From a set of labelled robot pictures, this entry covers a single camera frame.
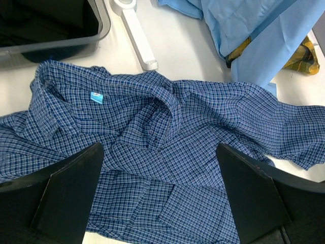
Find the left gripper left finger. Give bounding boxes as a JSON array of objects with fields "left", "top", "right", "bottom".
[{"left": 31, "top": 143, "right": 104, "bottom": 243}]

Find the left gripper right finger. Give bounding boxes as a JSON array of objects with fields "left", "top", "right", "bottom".
[{"left": 216, "top": 144, "right": 291, "bottom": 243}]

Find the dark blue checked shirt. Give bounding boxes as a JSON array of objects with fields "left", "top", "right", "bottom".
[{"left": 1, "top": 60, "right": 324, "bottom": 243}]

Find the black shirt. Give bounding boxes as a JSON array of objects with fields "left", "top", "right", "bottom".
[{"left": 1, "top": 1, "right": 99, "bottom": 47}]

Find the yellow plaid shirt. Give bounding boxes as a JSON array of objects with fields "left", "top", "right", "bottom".
[{"left": 225, "top": 36, "right": 320, "bottom": 75}]

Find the light blue shirt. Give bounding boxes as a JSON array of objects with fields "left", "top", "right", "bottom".
[{"left": 158, "top": 1, "right": 324, "bottom": 95}]

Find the clear plastic storage bin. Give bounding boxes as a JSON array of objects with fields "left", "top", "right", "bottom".
[{"left": 1, "top": 1, "right": 111, "bottom": 70}]

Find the metal clothes rack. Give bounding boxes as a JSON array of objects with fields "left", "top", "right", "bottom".
[{"left": 109, "top": 0, "right": 158, "bottom": 71}]

